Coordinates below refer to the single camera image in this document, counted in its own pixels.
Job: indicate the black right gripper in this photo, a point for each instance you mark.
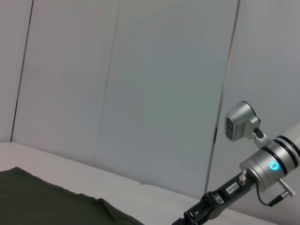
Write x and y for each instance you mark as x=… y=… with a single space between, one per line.
x=215 y=199

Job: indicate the dark green shirt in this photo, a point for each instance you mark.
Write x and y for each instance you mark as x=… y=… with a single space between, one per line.
x=47 y=201

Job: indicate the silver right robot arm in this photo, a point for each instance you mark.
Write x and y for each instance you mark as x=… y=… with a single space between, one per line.
x=264 y=164

